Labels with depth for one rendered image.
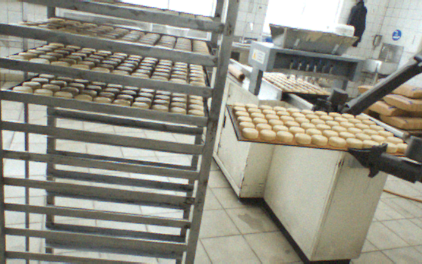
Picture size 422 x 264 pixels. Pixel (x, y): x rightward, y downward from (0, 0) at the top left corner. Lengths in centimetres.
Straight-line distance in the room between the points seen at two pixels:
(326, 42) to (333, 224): 119
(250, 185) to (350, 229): 77
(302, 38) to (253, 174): 100
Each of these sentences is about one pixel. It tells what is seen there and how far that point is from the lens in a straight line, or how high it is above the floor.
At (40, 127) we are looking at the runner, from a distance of 115.
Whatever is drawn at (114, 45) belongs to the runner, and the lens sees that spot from 103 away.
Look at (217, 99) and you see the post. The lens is 101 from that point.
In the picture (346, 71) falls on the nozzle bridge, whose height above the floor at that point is 108.
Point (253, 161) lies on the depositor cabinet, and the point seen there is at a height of 38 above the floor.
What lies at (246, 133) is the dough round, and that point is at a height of 102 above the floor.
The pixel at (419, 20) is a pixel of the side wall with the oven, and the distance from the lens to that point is 709.
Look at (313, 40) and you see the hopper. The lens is 256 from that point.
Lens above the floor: 138
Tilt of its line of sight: 19 degrees down
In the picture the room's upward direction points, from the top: 9 degrees clockwise
